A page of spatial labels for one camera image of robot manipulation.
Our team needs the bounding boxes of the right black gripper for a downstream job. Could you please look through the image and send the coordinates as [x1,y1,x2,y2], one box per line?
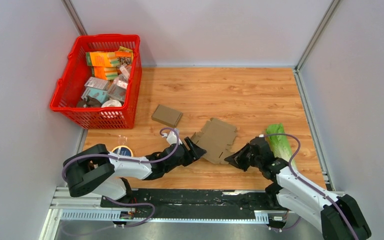
[223,143,262,173]

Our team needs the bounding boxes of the cardboard box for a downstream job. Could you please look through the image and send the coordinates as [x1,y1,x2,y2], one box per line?
[191,117,237,165]
[151,104,183,128]

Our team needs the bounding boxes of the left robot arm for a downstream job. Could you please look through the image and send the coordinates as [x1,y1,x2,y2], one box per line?
[62,132,207,208]

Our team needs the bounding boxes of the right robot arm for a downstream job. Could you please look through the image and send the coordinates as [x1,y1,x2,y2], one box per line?
[224,134,372,240]

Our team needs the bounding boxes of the teal box in basket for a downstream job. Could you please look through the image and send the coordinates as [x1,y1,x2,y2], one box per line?
[81,87,109,104]

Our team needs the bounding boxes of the orange green box lower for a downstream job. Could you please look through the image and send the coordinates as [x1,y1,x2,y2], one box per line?
[91,66,119,81]

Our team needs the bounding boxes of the orange green box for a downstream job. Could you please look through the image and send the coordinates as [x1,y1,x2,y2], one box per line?
[91,66,119,81]
[85,51,121,68]

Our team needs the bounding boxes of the orange green box upper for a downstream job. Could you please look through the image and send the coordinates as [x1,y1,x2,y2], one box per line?
[85,51,121,68]

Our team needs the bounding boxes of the green napa cabbage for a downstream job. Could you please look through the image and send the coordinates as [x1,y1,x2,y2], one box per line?
[265,123,293,161]

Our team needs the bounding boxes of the clear packet in basket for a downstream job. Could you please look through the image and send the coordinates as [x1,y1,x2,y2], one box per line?
[107,75,128,103]

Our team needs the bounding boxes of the white tape roll in basket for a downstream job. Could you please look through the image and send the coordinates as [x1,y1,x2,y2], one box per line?
[101,99,123,108]

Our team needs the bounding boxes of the red plastic shopping basket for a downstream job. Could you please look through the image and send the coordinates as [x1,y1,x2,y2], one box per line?
[49,34,142,130]

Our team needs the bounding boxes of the colourful snack packet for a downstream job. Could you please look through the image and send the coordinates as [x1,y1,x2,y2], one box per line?
[114,46,134,66]

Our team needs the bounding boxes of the grey packet in basket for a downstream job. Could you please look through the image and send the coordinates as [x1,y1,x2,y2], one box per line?
[84,76,110,91]

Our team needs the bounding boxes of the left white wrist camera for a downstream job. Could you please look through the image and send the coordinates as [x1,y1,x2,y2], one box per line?
[164,128,183,145]

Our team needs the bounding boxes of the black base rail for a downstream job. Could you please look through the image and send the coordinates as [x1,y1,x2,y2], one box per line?
[52,188,299,229]

